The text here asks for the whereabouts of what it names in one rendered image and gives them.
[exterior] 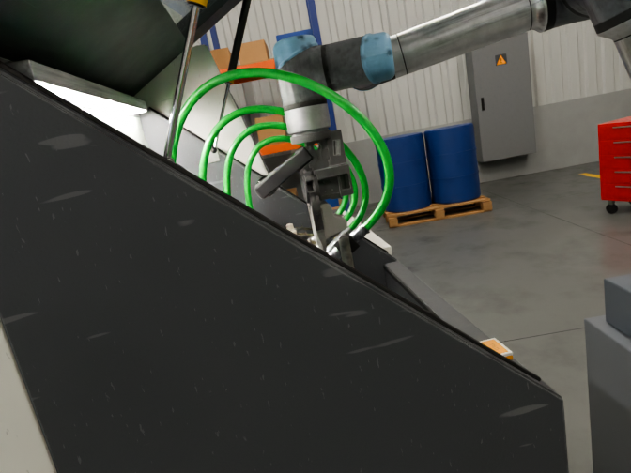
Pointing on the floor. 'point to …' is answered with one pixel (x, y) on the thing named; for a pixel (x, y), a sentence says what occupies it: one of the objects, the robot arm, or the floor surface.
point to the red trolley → (615, 161)
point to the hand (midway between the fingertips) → (319, 246)
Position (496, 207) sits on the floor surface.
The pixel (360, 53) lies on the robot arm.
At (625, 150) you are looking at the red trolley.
